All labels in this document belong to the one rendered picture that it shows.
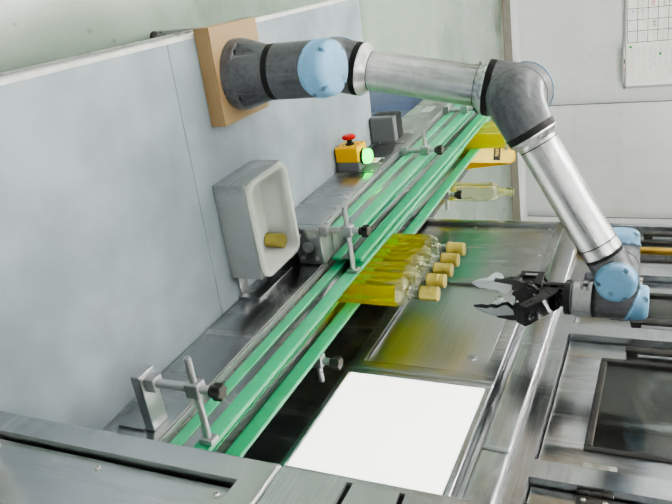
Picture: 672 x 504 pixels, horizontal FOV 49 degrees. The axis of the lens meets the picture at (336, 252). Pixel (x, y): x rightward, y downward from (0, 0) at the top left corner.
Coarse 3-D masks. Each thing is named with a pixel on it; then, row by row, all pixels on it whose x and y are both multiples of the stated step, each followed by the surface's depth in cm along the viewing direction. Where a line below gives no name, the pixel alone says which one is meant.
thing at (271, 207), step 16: (272, 176) 168; (288, 176) 168; (256, 192) 169; (272, 192) 170; (288, 192) 168; (256, 208) 169; (272, 208) 172; (288, 208) 170; (256, 224) 156; (272, 224) 174; (288, 224) 172; (256, 240) 157; (288, 240) 174; (272, 256) 169; (288, 256) 169; (272, 272) 163
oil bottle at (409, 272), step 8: (368, 264) 181; (376, 264) 180; (384, 264) 180; (392, 264) 179; (400, 264) 178; (360, 272) 178; (368, 272) 178; (376, 272) 177; (384, 272) 176; (392, 272) 175; (400, 272) 174; (408, 272) 174; (416, 272) 175
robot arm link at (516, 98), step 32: (512, 96) 135; (544, 96) 136; (512, 128) 135; (544, 128) 133; (544, 160) 135; (544, 192) 138; (576, 192) 135; (576, 224) 136; (608, 224) 137; (608, 256) 136; (608, 288) 135
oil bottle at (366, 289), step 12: (360, 276) 176; (372, 276) 175; (384, 276) 174; (396, 276) 173; (348, 288) 175; (360, 288) 173; (372, 288) 172; (384, 288) 170; (396, 288) 169; (408, 288) 170; (348, 300) 176; (360, 300) 175; (372, 300) 173; (384, 300) 172; (396, 300) 170; (408, 300) 171
